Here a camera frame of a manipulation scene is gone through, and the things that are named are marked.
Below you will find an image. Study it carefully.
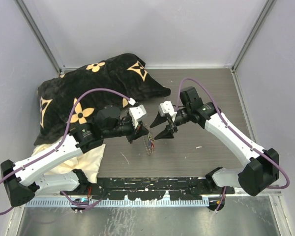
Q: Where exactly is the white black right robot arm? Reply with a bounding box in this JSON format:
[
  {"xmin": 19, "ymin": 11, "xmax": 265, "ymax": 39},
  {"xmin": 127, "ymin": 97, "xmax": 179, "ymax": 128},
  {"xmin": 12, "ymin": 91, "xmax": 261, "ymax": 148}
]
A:
[{"xmin": 151, "ymin": 87, "xmax": 279, "ymax": 196}]

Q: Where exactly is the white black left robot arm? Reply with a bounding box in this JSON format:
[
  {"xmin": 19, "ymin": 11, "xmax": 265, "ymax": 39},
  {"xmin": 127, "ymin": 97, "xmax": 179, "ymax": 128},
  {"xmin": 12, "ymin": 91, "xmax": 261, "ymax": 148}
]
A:
[{"xmin": 0, "ymin": 105, "xmax": 149, "ymax": 207}]

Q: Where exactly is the cream white cloth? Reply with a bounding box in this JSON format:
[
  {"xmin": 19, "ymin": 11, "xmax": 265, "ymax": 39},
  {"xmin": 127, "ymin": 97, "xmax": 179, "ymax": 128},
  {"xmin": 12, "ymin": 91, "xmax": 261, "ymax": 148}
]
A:
[{"xmin": 45, "ymin": 144, "xmax": 106, "ymax": 183}]

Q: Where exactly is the black floral plush blanket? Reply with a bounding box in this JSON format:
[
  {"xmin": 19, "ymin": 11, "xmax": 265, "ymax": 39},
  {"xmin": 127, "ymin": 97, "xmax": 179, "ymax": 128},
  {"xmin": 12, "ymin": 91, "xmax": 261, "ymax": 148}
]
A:
[{"xmin": 34, "ymin": 53, "xmax": 171, "ymax": 146}]

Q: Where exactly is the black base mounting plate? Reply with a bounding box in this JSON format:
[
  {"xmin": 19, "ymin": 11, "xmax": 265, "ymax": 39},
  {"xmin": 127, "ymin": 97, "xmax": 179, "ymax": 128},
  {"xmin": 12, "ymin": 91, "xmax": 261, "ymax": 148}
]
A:
[{"xmin": 66, "ymin": 177, "xmax": 223, "ymax": 201}]

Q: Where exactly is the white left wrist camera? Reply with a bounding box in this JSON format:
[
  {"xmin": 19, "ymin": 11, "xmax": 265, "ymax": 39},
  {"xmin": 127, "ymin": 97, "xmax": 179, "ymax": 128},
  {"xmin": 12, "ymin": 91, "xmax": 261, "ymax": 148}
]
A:
[{"xmin": 129, "ymin": 105, "xmax": 148, "ymax": 128}]

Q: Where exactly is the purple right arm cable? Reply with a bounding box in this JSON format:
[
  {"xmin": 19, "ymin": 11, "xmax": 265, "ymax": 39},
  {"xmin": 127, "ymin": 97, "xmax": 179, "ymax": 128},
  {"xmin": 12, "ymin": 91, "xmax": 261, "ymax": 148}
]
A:
[{"xmin": 177, "ymin": 78, "xmax": 291, "ymax": 212}]

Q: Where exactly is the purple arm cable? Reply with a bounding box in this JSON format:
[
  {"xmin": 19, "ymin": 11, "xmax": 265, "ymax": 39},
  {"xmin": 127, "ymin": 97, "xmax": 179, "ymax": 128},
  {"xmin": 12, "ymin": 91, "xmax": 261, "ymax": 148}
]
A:
[
  {"xmin": 0, "ymin": 88, "xmax": 136, "ymax": 216},
  {"xmin": 177, "ymin": 78, "xmax": 291, "ymax": 212}
]

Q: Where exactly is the blue slotted cable duct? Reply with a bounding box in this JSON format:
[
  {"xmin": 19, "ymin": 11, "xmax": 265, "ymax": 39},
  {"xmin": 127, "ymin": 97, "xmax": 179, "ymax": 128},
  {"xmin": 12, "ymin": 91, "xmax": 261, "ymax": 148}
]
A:
[{"xmin": 25, "ymin": 196, "xmax": 209, "ymax": 207}]

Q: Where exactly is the left aluminium frame post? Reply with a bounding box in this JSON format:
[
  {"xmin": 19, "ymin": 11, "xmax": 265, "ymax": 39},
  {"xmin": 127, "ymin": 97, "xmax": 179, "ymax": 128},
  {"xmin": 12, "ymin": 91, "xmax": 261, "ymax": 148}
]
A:
[{"xmin": 14, "ymin": 0, "xmax": 66, "ymax": 75}]

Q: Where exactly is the aluminium frame post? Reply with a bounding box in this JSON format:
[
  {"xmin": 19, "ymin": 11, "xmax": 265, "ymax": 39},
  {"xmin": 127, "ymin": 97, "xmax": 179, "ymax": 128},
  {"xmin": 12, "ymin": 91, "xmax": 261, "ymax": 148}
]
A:
[
  {"xmin": 14, "ymin": 0, "xmax": 66, "ymax": 75},
  {"xmin": 231, "ymin": 0, "xmax": 277, "ymax": 73}
]

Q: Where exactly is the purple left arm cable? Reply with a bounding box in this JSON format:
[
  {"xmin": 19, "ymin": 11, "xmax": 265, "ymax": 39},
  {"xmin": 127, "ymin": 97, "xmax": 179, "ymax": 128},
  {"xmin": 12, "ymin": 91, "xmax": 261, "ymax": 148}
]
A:
[{"xmin": 0, "ymin": 88, "xmax": 136, "ymax": 216}]

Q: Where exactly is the right aluminium frame post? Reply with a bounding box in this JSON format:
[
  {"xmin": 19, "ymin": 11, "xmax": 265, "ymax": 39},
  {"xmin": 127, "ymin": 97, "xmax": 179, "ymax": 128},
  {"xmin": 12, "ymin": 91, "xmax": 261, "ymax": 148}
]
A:
[{"xmin": 231, "ymin": 0, "xmax": 277, "ymax": 73}]

